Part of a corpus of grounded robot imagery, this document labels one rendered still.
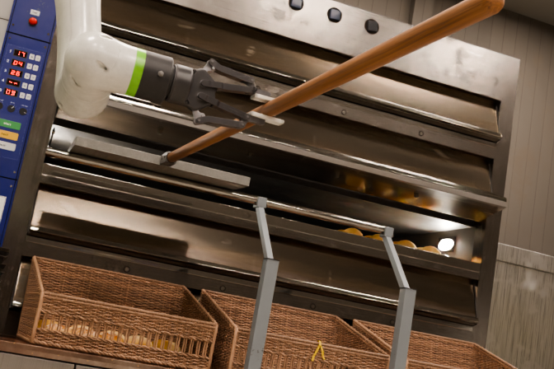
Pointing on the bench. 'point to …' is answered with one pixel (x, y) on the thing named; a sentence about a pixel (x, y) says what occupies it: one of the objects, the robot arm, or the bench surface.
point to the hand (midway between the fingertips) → (267, 109)
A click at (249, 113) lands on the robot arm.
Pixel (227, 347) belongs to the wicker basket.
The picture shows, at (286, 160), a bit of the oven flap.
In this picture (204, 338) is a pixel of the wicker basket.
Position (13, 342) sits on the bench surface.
